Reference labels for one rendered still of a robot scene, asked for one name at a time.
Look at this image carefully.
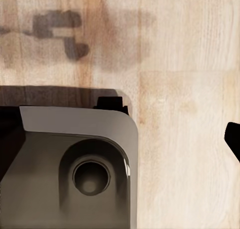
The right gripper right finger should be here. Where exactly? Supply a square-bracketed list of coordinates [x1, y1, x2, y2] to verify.
[224, 121, 240, 161]

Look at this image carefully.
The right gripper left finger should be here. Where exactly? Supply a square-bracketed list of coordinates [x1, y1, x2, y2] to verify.
[0, 122, 26, 182]

